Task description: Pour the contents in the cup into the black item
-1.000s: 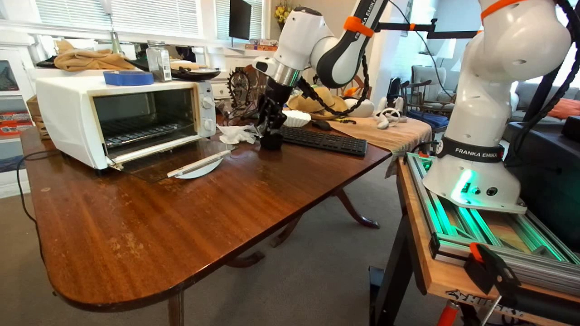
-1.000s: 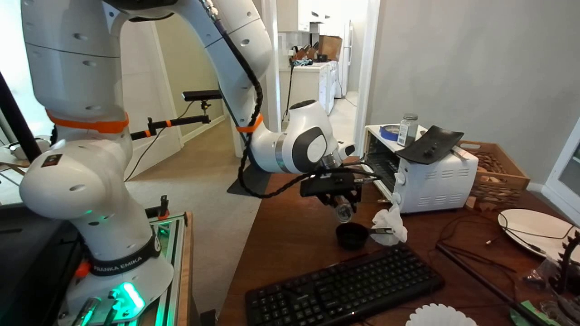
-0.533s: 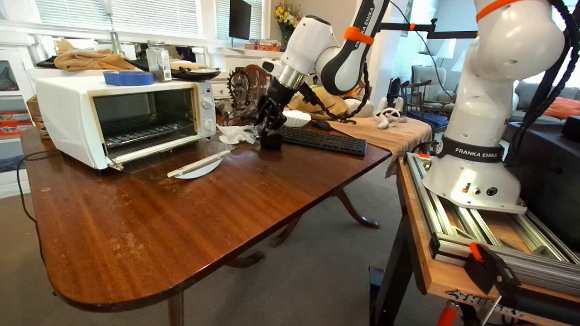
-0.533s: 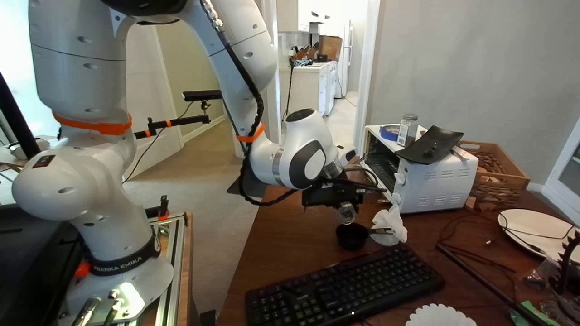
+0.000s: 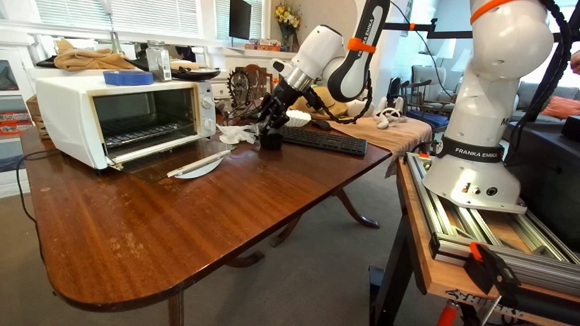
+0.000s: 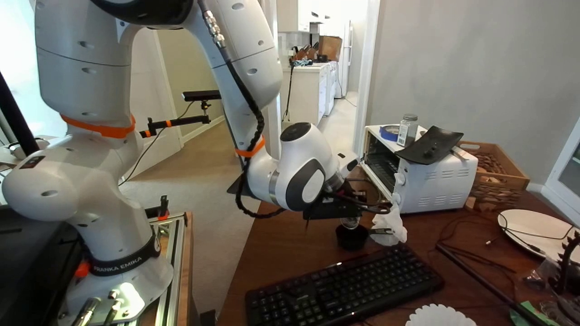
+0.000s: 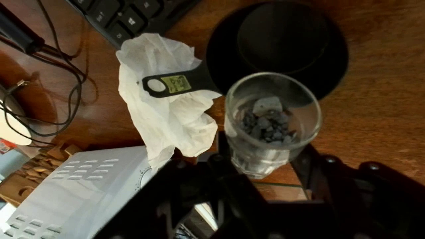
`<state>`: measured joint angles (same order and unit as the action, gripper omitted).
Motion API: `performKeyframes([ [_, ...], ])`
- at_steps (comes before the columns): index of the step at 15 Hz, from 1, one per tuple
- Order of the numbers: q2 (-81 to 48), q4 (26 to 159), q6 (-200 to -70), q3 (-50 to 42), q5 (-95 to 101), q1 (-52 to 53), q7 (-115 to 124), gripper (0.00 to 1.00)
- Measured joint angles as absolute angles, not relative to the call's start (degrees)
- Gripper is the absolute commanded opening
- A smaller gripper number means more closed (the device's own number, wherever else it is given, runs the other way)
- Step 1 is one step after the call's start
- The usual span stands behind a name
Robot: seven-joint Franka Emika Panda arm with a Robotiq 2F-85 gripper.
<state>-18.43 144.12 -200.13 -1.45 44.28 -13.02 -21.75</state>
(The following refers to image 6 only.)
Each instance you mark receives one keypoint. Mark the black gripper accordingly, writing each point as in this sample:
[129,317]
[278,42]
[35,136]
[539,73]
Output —
[356,190]

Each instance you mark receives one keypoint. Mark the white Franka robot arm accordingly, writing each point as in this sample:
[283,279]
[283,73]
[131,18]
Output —
[84,91]

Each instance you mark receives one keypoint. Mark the black measuring cup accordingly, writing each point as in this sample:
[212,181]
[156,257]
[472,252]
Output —
[352,241]

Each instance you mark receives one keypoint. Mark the white crumpled tissue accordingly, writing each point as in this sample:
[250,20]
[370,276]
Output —
[394,234]

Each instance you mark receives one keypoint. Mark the white toaster oven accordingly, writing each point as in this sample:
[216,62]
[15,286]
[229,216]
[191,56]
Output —
[441,181]

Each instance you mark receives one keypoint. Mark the blue tape roll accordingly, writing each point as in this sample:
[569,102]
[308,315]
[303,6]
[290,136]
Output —
[390,134]

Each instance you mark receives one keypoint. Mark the clear glass jar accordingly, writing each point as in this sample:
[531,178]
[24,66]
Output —
[408,133]

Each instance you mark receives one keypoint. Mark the black oven mitt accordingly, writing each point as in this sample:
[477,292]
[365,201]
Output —
[432,145]

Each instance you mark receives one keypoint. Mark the black computer keyboard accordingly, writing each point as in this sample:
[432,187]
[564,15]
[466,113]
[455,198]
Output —
[345,290]

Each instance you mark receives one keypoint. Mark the white coffee filter stack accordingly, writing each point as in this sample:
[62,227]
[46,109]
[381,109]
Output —
[441,317]

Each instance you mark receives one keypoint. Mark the white kitchen cabinet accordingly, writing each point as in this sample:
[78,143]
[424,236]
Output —
[314,91]

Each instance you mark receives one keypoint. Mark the black floor mat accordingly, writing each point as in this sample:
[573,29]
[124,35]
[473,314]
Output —
[232,187]

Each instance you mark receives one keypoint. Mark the white round plate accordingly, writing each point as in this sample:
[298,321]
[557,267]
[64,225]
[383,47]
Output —
[526,243]

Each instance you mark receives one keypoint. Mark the brown cardboard box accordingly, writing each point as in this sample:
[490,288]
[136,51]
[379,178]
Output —
[330,47]

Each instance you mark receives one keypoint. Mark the white glass door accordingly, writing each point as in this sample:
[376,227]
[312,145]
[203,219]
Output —
[568,174]

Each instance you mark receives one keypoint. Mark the wooden base board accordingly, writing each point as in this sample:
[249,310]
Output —
[185,272]

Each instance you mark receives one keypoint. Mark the dark carved ornament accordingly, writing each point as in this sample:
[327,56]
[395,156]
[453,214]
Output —
[571,265]

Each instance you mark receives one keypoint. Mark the black orange clamp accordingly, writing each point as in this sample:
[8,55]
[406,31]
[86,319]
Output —
[158,209]

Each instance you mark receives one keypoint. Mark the white panel door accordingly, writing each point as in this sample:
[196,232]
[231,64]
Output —
[156,73]

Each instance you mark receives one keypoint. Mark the black controller box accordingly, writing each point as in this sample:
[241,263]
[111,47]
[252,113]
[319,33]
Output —
[29,272]

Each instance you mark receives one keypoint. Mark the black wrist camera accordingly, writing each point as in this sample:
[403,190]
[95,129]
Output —
[328,209]

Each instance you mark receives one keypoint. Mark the black stereo camera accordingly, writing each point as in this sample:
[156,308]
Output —
[202,94]

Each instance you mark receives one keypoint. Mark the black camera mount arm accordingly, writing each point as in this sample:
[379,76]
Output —
[165,123]

